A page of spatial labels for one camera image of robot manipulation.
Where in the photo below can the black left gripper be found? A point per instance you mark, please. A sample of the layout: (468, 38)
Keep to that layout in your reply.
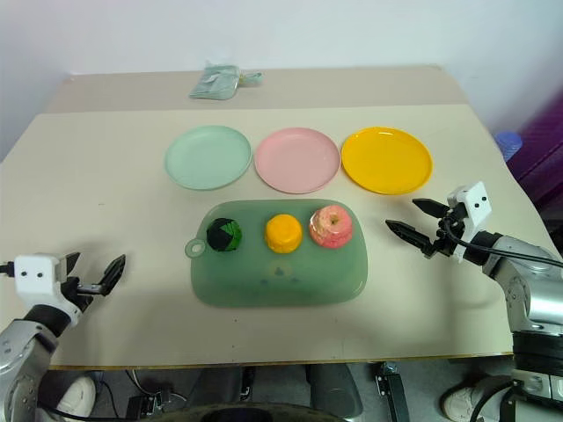
(78, 295)

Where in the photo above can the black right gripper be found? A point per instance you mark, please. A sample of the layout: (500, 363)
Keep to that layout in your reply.
(446, 242)

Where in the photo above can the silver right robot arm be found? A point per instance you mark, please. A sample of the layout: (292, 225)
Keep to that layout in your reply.
(523, 281)

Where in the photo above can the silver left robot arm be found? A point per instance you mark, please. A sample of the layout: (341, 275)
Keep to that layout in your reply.
(19, 347)

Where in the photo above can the yellow plate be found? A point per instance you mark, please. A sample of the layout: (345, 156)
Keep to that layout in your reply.
(386, 160)

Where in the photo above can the pink plate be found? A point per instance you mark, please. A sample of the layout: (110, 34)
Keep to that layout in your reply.
(297, 160)

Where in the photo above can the dark green toy fruit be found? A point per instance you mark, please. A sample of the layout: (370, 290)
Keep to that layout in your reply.
(224, 235)

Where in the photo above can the orange toy fruit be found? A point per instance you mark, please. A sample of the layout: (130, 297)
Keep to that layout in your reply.
(283, 233)

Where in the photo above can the mint green plate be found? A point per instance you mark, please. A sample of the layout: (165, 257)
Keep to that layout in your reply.
(207, 157)

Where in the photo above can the pink toy apple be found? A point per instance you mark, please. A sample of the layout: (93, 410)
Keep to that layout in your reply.
(331, 226)

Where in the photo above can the white shoe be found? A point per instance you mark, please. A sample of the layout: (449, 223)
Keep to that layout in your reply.
(78, 395)
(462, 397)

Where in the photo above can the purple fabric object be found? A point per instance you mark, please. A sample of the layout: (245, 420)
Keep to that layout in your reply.
(543, 149)

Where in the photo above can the black floor box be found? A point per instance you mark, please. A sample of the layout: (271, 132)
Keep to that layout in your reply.
(147, 403)

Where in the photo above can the translucent green tray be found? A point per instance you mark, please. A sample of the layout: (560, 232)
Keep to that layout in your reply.
(281, 281)

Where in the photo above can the dark grey rounded shape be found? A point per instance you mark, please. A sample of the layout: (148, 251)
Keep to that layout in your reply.
(335, 389)

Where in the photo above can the green fabric pouch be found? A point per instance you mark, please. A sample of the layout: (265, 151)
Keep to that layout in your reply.
(215, 83)

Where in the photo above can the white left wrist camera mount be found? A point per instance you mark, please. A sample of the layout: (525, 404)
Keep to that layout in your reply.
(37, 281)

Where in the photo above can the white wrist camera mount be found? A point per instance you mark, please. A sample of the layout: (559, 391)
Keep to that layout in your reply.
(37, 281)
(476, 206)

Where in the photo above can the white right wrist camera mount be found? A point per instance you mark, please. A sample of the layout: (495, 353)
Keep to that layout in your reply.
(476, 206)

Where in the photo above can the black table bracket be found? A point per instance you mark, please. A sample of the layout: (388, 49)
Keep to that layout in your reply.
(248, 381)
(391, 391)

